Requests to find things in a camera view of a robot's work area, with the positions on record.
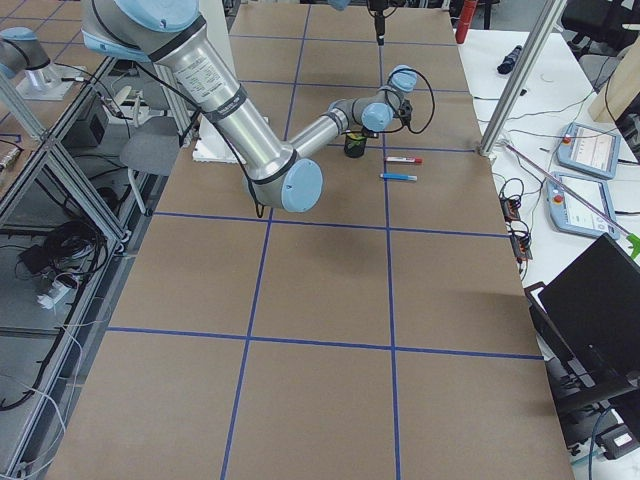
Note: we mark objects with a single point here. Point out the blue marker pen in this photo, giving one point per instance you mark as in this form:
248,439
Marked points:
398,177

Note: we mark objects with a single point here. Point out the aluminium frame post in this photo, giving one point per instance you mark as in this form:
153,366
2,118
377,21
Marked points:
532,48

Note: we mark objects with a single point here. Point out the brown paper table mat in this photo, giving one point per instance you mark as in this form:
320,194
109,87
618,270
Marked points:
383,334

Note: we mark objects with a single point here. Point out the orange black connector box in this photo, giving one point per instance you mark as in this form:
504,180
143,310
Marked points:
511,209

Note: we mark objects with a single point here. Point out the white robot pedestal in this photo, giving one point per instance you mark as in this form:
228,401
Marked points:
210,146

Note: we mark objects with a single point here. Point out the red cylinder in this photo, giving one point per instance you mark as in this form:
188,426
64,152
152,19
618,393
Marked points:
464,20

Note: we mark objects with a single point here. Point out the black mesh pen cup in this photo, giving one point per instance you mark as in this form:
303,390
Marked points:
354,144

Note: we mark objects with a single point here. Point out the near blue teach pendant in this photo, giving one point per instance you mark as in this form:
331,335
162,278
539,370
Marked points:
570,216

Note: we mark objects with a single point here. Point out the green handled reacher grabber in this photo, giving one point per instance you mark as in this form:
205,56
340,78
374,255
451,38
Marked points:
630,237

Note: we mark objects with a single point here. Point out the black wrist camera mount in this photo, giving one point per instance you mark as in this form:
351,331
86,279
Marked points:
405,113

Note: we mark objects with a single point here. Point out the white grey chair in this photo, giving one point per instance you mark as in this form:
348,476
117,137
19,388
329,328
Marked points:
152,149

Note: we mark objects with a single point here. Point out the folded blue umbrella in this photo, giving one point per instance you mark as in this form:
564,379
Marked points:
509,61

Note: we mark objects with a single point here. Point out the blue teach pendant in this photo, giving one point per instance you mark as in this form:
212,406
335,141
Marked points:
589,150
570,216

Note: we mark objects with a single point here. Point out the black laptop monitor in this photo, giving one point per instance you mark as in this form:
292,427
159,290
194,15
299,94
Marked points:
589,317

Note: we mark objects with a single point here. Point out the far blue teach pendant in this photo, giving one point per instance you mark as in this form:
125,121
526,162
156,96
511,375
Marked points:
589,150

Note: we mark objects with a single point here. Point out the light wooden board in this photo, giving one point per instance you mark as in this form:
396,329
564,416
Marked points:
620,90

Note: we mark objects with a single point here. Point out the red white whiteboard marker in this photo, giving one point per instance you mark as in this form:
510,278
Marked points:
399,159

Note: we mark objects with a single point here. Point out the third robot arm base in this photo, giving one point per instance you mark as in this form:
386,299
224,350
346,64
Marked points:
22,52

